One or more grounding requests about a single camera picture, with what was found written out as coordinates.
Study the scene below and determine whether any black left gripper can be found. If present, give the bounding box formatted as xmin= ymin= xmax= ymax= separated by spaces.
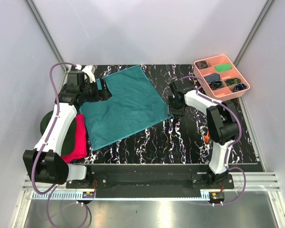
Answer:
xmin=80 ymin=77 xmax=112 ymax=103

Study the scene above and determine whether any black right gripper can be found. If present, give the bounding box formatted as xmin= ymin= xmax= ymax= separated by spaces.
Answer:
xmin=166 ymin=95 xmax=185 ymax=118

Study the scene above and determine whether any teal cloth napkin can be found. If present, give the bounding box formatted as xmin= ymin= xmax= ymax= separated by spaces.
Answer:
xmin=80 ymin=66 xmax=169 ymax=150

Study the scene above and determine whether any orange plastic fork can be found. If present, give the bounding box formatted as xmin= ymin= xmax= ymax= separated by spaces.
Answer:
xmin=204 ymin=131 xmax=209 ymax=144

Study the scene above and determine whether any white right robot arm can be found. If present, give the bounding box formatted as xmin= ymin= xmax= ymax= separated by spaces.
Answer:
xmin=93 ymin=77 xmax=242 ymax=188

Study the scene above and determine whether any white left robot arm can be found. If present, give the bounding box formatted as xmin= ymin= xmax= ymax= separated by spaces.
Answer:
xmin=23 ymin=70 xmax=100 ymax=188

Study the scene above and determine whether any dark green baseball cap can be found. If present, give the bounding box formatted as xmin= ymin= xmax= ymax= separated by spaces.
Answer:
xmin=40 ymin=111 xmax=77 ymax=157

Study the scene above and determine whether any pink folded cloth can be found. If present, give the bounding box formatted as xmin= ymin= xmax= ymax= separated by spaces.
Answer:
xmin=62 ymin=114 xmax=87 ymax=163

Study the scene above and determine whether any dark patterned rolled cloth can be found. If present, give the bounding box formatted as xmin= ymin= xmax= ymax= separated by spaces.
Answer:
xmin=196 ymin=60 xmax=208 ymax=69

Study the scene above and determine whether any grey blue rolled cloth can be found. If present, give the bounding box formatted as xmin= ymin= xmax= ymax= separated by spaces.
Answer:
xmin=204 ymin=73 xmax=220 ymax=84

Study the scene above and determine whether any black patterned rolled cloth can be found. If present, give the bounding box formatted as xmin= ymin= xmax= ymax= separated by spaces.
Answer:
xmin=209 ymin=80 xmax=223 ymax=91

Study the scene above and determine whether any pink compartment tray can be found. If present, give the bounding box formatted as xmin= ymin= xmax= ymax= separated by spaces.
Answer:
xmin=194 ymin=55 xmax=250 ymax=101

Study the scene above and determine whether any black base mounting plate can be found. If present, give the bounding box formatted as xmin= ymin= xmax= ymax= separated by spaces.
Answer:
xmin=66 ymin=164 xmax=234 ymax=199

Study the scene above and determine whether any green rolled cloth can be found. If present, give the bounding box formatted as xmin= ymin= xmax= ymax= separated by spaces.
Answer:
xmin=214 ymin=63 xmax=232 ymax=73

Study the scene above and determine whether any yellow black rolled cloth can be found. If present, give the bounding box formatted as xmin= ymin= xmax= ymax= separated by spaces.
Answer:
xmin=225 ymin=78 xmax=241 ymax=86

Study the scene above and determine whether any blue black rolled cloth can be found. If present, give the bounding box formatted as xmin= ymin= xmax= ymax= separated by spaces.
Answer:
xmin=232 ymin=83 xmax=247 ymax=93

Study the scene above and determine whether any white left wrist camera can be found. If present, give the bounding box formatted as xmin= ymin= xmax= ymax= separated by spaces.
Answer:
xmin=75 ymin=65 xmax=96 ymax=83

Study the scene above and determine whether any aluminium frame post left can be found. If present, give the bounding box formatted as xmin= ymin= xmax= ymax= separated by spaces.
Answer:
xmin=24 ymin=0 xmax=64 ymax=63

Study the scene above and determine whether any aluminium frame post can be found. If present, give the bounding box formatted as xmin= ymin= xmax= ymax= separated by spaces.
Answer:
xmin=24 ymin=0 xmax=64 ymax=63
xmin=233 ymin=0 xmax=275 ymax=67

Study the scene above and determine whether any aluminium front rail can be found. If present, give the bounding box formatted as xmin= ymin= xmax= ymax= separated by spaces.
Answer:
xmin=22 ymin=171 xmax=281 ymax=190

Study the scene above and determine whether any aluminium frame post right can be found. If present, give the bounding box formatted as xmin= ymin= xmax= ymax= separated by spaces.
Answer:
xmin=233 ymin=0 xmax=275 ymax=67

